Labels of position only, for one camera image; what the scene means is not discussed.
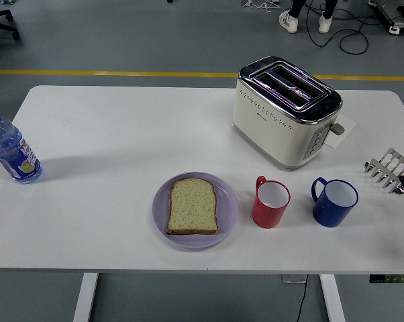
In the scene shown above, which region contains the blue enamel cup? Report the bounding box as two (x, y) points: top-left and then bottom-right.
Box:
(311, 176), (360, 229)

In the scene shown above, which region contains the red enamel cup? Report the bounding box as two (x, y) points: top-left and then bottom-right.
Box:
(251, 174), (291, 230)

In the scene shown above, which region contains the slice of bread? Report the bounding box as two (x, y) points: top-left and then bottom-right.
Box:
(166, 178), (220, 235)

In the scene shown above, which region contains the silver metal toast rack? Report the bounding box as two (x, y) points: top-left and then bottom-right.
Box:
(363, 148), (404, 195)

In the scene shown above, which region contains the white paper sheet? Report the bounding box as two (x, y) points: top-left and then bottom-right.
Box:
(324, 113), (357, 150)

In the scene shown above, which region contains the black table control panel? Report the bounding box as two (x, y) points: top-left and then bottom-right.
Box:
(369, 274), (404, 284)

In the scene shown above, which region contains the white table leg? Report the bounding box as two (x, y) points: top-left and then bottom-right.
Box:
(72, 272), (99, 322)
(319, 274), (346, 322)

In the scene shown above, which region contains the cream chrome toaster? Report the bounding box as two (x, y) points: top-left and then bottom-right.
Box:
(232, 56), (346, 172)

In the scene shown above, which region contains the grey equipment cart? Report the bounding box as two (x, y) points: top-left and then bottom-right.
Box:
(368, 0), (404, 36)

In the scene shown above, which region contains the purple round plate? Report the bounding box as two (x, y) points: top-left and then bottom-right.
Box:
(152, 171), (239, 250)

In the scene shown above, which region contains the person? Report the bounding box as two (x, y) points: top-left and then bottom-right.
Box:
(278, 0), (339, 35)

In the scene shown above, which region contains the plastic bottle with blue cap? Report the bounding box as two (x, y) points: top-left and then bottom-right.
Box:
(0, 107), (44, 184)

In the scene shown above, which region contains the black office chair base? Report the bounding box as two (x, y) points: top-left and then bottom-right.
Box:
(0, 9), (21, 40)

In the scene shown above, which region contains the thin black hanging cable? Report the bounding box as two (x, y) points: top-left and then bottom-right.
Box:
(295, 274), (309, 322)

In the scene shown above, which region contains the black floor cable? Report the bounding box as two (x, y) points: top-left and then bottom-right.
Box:
(304, 0), (391, 56)

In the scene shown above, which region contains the white cable bundle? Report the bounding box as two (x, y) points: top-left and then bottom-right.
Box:
(241, 0), (281, 13)

